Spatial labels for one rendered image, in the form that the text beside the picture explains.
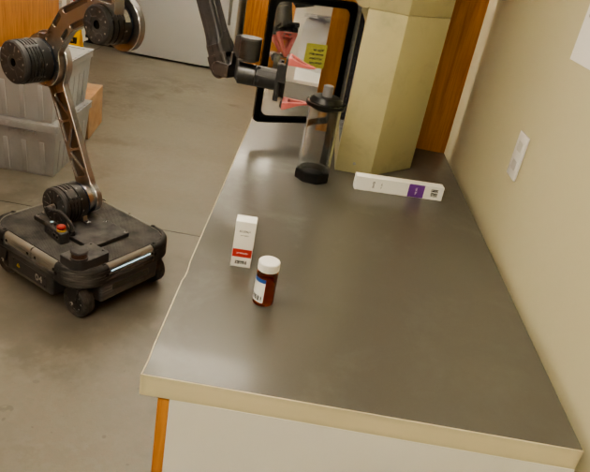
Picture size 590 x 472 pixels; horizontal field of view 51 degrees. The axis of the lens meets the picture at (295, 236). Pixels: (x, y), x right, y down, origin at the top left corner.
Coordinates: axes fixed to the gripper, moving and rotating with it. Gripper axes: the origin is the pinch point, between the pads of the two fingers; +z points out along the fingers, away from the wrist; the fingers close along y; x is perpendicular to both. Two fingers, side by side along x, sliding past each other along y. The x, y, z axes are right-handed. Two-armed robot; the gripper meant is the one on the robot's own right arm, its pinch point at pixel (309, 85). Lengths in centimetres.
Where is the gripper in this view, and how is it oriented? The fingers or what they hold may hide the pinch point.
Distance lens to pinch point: 173.5
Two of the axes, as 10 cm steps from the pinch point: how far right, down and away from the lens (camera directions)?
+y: 1.7, -8.8, -4.5
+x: 0.6, -4.5, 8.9
